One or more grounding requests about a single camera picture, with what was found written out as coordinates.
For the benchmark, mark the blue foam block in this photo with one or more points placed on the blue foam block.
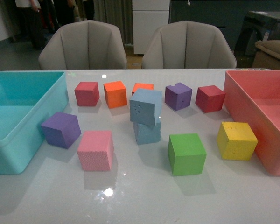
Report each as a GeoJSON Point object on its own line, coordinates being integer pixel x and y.
{"type": "Point", "coordinates": [145, 107]}
{"type": "Point", "coordinates": [145, 134]}

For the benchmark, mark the orange foam block right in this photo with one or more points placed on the orange foam block right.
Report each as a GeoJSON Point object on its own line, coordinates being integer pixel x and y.
{"type": "Point", "coordinates": [142, 86]}

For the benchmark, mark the orange foam block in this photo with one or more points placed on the orange foam block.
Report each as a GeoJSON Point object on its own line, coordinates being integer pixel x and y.
{"type": "Point", "coordinates": [142, 86]}
{"type": "Point", "coordinates": [115, 94]}

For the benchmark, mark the orange foam block left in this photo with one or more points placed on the orange foam block left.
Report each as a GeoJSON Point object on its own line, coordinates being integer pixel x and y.
{"type": "Point", "coordinates": [115, 94]}

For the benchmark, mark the purple notched foam block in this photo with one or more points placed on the purple notched foam block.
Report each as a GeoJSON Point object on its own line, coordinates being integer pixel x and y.
{"type": "Point", "coordinates": [178, 96]}

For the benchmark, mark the red foam block left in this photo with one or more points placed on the red foam block left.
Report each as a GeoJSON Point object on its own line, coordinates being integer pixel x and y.
{"type": "Point", "coordinates": [87, 93]}

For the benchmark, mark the red foam block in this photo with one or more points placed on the red foam block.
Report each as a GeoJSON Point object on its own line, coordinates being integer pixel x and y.
{"type": "Point", "coordinates": [87, 93]}
{"type": "Point", "coordinates": [210, 98]}

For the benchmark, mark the pink foam block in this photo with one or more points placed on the pink foam block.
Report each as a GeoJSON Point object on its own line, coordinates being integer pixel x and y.
{"type": "Point", "coordinates": [95, 150]}

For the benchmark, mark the green foam block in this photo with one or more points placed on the green foam block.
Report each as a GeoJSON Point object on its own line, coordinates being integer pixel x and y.
{"type": "Point", "coordinates": [186, 154]}

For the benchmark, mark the red foam block right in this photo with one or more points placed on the red foam block right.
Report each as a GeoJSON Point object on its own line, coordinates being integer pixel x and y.
{"type": "Point", "coordinates": [210, 98]}

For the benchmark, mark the purple foam block left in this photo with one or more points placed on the purple foam block left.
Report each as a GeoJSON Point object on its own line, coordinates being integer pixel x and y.
{"type": "Point", "coordinates": [61, 129]}

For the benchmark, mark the beige chair right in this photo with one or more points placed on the beige chair right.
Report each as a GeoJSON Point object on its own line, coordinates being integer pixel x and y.
{"type": "Point", "coordinates": [188, 45]}

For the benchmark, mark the beige chair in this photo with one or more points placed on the beige chair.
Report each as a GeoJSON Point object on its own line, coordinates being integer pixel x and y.
{"type": "Point", "coordinates": [85, 45]}
{"type": "Point", "coordinates": [188, 45]}

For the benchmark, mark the beige chair left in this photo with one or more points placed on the beige chair left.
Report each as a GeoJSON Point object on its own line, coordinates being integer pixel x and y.
{"type": "Point", "coordinates": [85, 45]}

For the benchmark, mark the white cabinet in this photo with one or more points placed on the white cabinet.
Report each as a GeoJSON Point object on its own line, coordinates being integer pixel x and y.
{"type": "Point", "coordinates": [148, 15]}

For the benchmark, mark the yellow foam block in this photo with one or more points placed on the yellow foam block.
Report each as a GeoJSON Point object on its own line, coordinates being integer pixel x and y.
{"type": "Point", "coordinates": [236, 141]}

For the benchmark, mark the teal plastic bin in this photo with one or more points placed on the teal plastic bin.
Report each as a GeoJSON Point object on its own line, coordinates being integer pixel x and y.
{"type": "Point", "coordinates": [27, 99]}

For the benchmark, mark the pink plastic bin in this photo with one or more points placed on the pink plastic bin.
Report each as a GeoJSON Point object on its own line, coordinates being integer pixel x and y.
{"type": "Point", "coordinates": [253, 96]}

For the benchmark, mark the person in dark clothes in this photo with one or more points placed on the person in dark clothes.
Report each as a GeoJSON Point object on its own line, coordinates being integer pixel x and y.
{"type": "Point", "coordinates": [30, 11]}

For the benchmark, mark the beige cushion seat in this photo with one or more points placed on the beige cushion seat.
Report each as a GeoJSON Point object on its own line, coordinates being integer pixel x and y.
{"type": "Point", "coordinates": [268, 55]}

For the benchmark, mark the dark appliance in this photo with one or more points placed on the dark appliance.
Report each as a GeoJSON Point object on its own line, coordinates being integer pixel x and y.
{"type": "Point", "coordinates": [257, 26]}

